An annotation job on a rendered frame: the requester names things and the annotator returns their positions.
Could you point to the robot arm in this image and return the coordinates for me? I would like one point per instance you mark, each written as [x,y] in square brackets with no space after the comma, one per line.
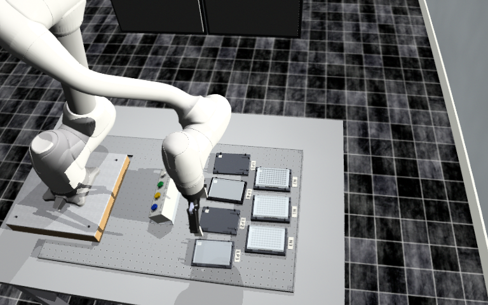
[45,34]

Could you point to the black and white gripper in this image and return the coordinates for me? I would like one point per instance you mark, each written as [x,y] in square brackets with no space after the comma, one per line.
[193,213]

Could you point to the white button panel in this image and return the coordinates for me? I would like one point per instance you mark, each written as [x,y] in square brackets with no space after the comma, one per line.
[165,202]

